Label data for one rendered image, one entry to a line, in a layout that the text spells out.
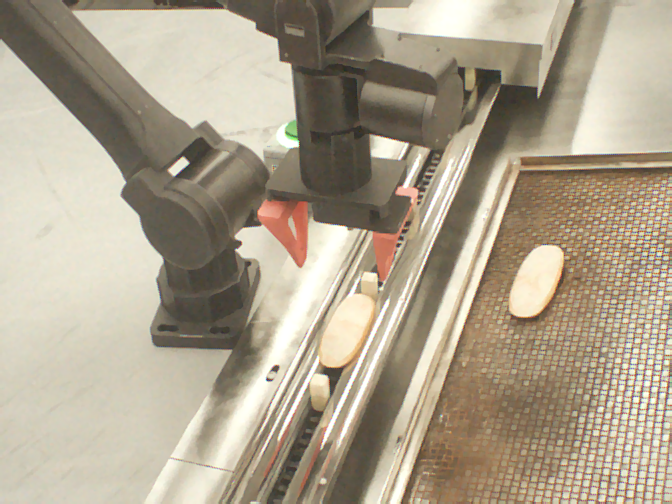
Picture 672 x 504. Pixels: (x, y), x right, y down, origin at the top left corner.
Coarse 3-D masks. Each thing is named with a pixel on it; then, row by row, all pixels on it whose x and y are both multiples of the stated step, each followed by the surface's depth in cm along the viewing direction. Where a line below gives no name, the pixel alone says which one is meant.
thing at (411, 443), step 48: (528, 192) 104; (576, 192) 103; (480, 240) 98; (528, 240) 98; (576, 240) 96; (480, 288) 94; (576, 288) 91; (528, 336) 87; (432, 384) 85; (480, 384) 84; (528, 384) 83; (576, 384) 81; (624, 384) 80; (480, 432) 80; (528, 432) 79; (624, 432) 76; (528, 480) 75
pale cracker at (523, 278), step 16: (528, 256) 95; (544, 256) 94; (560, 256) 94; (528, 272) 92; (544, 272) 92; (560, 272) 92; (512, 288) 91; (528, 288) 90; (544, 288) 90; (512, 304) 90; (528, 304) 89; (544, 304) 89
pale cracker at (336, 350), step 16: (352, 304) 98; (368, 304) 98; (336, 320) 96; (352, 320) 96; (368, 320) 96; (336, 336) 95; (352, 336) 94; (320, 352) 94; (336, 352) 93; (352, 352) 93
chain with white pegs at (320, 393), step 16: (464, 96) 131; (432, 160) 120; (432, 176) 118; (416, 208) 111; (400, 240) 108; (368, 288) 99; (336, 368) 94; (320, 384) 88; (336, 384) 92; (320, 400) 90; (304, 432) 89; (304, 448) 88; (288, 464) 86; (288, 480) 85; (272, 496) 83
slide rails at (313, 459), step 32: (480, 96) 128; (416, 160) 118; (448, 160) 118; (416, 224) 109; (352, 288) 101; (384, 288) 101; (384, 320) 97; (352, 384) 91; (288, 416) 89; (320, 448) 86; (256, 480) 83
